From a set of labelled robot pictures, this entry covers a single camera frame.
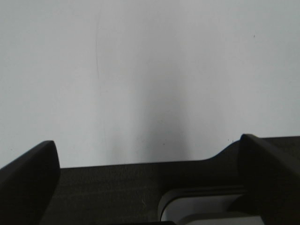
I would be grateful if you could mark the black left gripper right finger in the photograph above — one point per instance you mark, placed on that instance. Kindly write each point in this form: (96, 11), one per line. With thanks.
(272, 178)

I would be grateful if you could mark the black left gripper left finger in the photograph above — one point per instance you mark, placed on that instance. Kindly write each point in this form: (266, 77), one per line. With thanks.
(27, 185)

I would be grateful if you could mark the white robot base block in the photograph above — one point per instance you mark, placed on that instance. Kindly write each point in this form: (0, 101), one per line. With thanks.
(205, 206)

